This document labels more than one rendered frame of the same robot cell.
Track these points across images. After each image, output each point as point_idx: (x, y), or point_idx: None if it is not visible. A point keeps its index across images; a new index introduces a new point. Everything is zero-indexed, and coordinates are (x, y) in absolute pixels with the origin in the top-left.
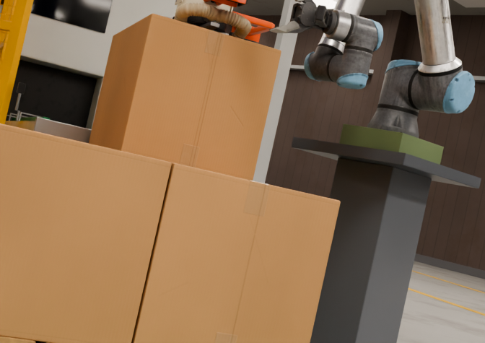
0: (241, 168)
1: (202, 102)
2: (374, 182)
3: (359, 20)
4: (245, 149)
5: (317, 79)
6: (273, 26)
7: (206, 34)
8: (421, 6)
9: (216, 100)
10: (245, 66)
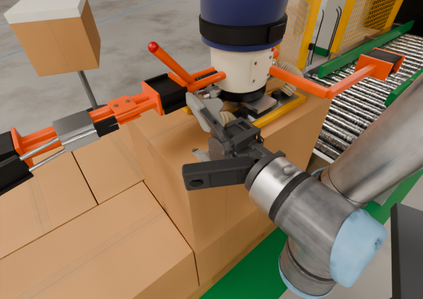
0: (188, 240)
1: (159, 184)
2: None
3: (293, 215)
4: (187, 233)
5: None
6: (330, 94)
7: (143, 136)
8: None
9: (164, 189)
10: (169, 178)
